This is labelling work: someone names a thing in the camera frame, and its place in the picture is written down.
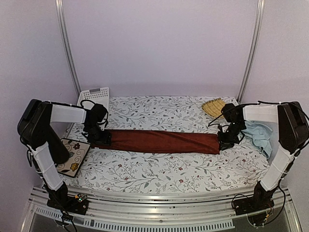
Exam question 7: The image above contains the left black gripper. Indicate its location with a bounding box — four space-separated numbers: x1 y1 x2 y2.
84 123 112 145

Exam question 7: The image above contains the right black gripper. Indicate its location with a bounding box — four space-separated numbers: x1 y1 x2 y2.
218 121 246 150

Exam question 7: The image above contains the dark red towel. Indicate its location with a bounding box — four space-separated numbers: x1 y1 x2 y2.
91 130 220 155

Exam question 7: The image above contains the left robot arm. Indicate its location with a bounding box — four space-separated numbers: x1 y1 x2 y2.
17 99 112 210

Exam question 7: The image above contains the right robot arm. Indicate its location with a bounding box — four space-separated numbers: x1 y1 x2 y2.
218 101 309 211

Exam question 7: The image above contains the floral square ceramic plate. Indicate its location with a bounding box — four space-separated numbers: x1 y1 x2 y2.
56 138 90 178

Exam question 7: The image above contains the floral patterned table mat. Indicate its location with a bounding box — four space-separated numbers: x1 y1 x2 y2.
62 96 269 194

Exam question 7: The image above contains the light blue towel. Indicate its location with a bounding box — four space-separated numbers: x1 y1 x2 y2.
242 121 273 159

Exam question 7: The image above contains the woven bamboo tray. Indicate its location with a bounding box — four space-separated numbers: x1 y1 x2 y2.
201 98 226 119

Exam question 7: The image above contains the white perforated plastic basket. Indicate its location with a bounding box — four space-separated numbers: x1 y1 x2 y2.
77 87 110 109

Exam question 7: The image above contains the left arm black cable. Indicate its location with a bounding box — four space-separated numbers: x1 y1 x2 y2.
79 99 109 126

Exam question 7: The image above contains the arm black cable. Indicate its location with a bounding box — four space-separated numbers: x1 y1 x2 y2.
207 101 281 128
79 99 109 126

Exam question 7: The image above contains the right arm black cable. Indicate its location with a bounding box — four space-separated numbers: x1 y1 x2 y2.
207 101 281 128

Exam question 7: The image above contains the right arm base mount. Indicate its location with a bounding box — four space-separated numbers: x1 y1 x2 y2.
231 194 275 216

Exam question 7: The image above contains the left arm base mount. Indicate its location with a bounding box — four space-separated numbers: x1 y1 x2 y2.
47 194 89 215

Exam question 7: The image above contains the front aluminium rail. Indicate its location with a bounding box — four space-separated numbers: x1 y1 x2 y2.
21 187 302 232

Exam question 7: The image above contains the right aluminium frame post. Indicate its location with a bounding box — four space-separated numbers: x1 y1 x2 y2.
236 0 265 103

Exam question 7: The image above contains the aluminium frame post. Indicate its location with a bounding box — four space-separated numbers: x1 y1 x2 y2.
55 0 81 96
236 0 265 103

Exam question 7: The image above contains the left aluminium frame post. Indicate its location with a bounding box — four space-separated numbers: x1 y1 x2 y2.
55 0 81 96

